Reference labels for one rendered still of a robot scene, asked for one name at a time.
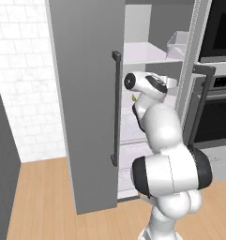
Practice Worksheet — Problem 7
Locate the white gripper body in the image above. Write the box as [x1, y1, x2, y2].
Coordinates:
[165, 77, 179, 95]

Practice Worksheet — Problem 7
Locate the grey fridge door with bin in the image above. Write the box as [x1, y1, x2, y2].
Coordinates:
[174, 0, 213, 148]

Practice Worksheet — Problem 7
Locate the white fridge shelf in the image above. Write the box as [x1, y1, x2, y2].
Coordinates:
[122, 41, 185, 66]

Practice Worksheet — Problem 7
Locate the white fridge interior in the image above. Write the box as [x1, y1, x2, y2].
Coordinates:
[116, 0, 195, 202]

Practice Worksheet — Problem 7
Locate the white fridge drawer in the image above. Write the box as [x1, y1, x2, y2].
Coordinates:
[117, 142, 156, 201]

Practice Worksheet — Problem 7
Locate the white door bin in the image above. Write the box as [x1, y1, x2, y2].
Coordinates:
[165, 30, 191, 61]

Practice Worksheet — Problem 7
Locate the black and steel oven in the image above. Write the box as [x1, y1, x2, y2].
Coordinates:
[192, 61, 226, 150]

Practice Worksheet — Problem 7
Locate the black built-in microwave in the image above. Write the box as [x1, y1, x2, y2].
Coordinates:
[197, 0, 226, 64]

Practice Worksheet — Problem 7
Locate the grey drawer under oven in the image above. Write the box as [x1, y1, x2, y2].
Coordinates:
[198, 144, 226, 183]

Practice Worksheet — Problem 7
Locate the dark grey cabinet side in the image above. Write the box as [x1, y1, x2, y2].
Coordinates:
[0, 69, 23, 240]

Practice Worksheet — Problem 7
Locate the black fridge door handle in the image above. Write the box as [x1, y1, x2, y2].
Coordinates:
[187, 64, 218, 148]
[110, 50, 123, 168]

